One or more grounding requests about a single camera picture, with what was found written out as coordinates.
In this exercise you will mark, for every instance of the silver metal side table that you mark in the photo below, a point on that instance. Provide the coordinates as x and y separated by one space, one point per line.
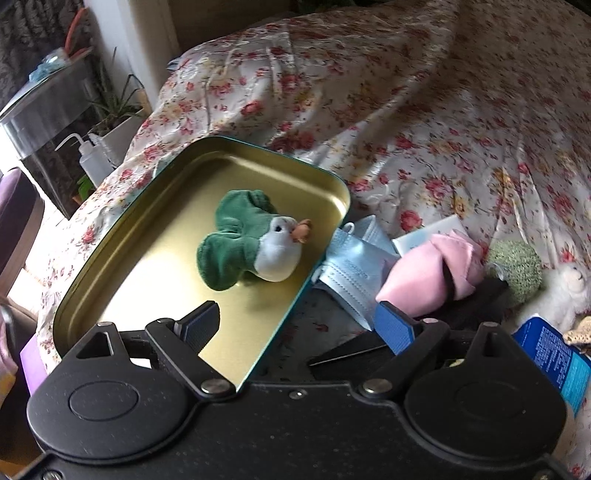
41 110

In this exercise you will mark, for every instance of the white box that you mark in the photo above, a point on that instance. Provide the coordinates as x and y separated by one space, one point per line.
425 235

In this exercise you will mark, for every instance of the pink cloth pouch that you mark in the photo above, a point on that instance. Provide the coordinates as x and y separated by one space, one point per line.
406 281

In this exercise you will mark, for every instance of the gold tin tray teal rim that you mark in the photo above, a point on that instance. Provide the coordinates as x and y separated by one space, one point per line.
152 277

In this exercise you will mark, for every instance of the green plush bird toy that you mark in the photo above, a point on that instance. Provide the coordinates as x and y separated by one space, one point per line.
231 249

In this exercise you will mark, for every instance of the blue face mask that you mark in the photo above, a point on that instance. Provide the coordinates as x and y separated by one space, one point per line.
374 233
351 272

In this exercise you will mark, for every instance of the purple block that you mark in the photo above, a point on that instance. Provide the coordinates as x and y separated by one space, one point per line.
34 364

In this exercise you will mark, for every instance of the floral bedspread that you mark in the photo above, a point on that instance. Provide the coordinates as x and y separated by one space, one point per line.
415 115

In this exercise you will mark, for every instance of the white wash bottle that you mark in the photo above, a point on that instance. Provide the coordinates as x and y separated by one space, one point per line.
94 161

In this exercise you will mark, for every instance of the purple chair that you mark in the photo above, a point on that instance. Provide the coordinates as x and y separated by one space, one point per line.
18 207

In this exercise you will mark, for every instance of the pink towel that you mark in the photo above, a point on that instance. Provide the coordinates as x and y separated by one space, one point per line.
7 355

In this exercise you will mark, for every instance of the green leafy plant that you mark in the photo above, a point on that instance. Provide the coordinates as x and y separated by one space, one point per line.
113 104

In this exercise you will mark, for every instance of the white plush toy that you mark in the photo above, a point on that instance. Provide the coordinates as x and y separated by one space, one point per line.
563 286

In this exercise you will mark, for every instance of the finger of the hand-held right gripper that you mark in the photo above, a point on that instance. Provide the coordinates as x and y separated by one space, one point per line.
480 307

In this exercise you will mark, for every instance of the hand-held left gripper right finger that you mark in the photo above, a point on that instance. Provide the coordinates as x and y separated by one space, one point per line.
392 328

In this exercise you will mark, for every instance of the white plant pot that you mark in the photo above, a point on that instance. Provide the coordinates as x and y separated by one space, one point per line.
122 131

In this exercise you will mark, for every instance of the green knitted ball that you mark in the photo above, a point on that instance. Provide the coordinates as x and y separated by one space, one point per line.
517 263

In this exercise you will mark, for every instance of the blue packet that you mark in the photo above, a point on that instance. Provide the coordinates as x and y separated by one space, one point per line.
549 350

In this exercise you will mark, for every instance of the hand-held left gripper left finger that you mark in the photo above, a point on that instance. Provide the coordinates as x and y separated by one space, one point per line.
201 324

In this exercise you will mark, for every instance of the blue masks on table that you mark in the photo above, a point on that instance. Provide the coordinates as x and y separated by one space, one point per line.
48 67

